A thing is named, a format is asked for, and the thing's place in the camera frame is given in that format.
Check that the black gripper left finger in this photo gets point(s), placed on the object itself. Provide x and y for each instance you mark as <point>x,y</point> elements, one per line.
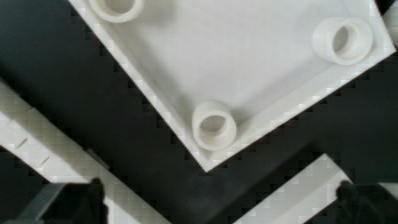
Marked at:
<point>65,204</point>

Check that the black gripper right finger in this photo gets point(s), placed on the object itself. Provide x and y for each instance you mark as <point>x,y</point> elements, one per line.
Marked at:
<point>364,206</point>

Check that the white square tabletop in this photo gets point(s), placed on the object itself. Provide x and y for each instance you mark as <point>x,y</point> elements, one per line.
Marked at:
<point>236,60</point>

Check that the white U-shaped fence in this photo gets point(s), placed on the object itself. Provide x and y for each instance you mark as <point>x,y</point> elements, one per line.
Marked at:
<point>268,187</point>

